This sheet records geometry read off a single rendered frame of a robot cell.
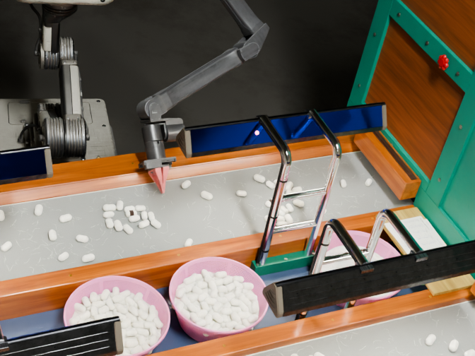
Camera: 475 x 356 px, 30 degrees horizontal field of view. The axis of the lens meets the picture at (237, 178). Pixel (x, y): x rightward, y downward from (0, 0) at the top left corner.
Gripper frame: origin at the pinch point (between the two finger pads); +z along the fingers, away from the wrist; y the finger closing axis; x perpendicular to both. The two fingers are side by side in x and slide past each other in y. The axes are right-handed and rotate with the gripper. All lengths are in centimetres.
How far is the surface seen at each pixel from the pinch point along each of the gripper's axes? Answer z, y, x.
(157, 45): -96, 72, 179
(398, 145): -2, 75, -14
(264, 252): 23.8, 19.1, -20.8
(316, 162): -2, 55, 4
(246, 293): 33.9, 10.4, -23.4
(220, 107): -53, 85, 142
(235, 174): -2.1, 25.9, 4.5
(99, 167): -10.5, -15.3, 8.6
